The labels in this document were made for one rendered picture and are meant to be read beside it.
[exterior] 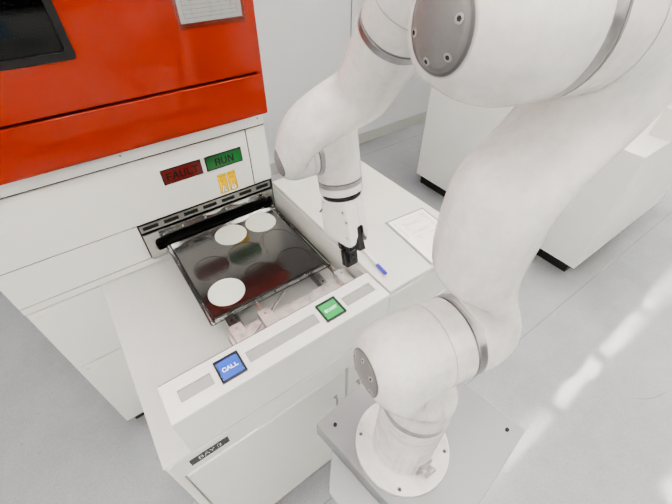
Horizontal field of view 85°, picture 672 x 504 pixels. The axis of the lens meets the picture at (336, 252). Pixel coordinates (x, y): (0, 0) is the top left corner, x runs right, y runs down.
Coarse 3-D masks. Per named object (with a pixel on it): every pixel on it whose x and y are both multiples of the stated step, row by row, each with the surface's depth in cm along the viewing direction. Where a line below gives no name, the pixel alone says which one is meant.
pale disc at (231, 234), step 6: (222, 228) 120; (228, 228) 120; (234, 228) 120; (240, 228) 120; (216, 234) 118; (222, 234) 118; (228, 234) 118; (234, 234) 118; (240, 234) 118; (216, 240) 116; (222, 240) 116; (228, 240) 116; (234, 240) 116; (240, 240) 116
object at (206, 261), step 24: (192, 240) 116; (264, 240) 116; (288, 240) 116; (192, 264) 108; (216, 264) 108; (240, 264) 108; (264, 264) 108; (288, 264) 108; (312, 264) 108; (264, 288) 101; (216, 312) 96
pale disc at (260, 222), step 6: (252, 216) 125; (258, 216) 125; (264, 216) 125; (270, 216) 125; (246, 222) 122; (252, 222) 122; (258, 222) 122; (264, 222) 122; (270, 222) 122; (252, 228) 120; (258, 228) 120; (264, 228) 120; (270, 228) 120
